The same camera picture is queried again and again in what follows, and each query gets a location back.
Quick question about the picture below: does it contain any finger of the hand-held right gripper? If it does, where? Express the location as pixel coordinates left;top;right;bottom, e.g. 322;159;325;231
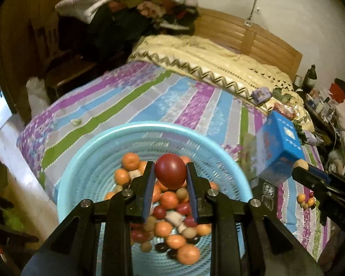
306;164;339;183
291;167;332;193

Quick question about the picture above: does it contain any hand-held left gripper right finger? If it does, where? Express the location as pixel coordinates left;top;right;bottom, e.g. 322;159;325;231
185;162;325;276

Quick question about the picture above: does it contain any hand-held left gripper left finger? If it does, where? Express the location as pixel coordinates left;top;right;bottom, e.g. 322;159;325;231
21;161;161;276

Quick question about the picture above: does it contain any red apple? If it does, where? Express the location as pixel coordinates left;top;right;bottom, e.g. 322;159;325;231
155;153;188;190

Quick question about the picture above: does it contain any pile of mixed small fruits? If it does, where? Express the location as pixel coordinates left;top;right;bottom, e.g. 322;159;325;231
104;152;219;265

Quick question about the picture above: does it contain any light blue plastic basket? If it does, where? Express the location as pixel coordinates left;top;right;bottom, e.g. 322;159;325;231
57;121;254;276

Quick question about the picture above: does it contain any blue cardboard box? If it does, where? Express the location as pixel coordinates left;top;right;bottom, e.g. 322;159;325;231
255;111;305;185

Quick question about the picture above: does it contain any clear plastic container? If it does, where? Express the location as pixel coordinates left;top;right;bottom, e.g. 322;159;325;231
251;178;277;211

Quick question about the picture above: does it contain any cluttered bedside table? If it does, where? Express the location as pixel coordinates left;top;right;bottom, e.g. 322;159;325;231
293;75;345;176

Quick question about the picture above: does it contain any striped purple blue bedsheet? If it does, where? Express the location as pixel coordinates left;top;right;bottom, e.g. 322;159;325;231
17;60;332;262

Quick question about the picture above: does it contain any dark glass bottle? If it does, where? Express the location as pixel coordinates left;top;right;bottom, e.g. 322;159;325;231
302;64;317;92

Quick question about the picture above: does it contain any small purple box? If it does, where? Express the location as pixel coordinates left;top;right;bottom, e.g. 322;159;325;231
251;89;270;106

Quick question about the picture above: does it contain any cream zigzag trim blanket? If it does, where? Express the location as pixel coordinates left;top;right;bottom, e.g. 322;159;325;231
127;34;315;134

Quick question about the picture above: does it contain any white plastic bag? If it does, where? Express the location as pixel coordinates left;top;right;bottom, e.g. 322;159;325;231
26;77;51;119

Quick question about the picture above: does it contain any wooden headboard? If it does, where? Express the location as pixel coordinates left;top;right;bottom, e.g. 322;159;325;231
194;8;303;77

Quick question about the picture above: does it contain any wooden chair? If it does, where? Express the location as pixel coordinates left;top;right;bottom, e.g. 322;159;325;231
32;13;97;102

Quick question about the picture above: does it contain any pile of dark clothes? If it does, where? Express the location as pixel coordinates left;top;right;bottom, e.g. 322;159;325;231
88;0;200;64

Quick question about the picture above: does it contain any wooden wardrobe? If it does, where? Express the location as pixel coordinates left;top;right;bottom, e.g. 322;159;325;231
0;0;75;115

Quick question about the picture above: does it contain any white wall cable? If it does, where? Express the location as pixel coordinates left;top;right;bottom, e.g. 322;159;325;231
245;0;265;27

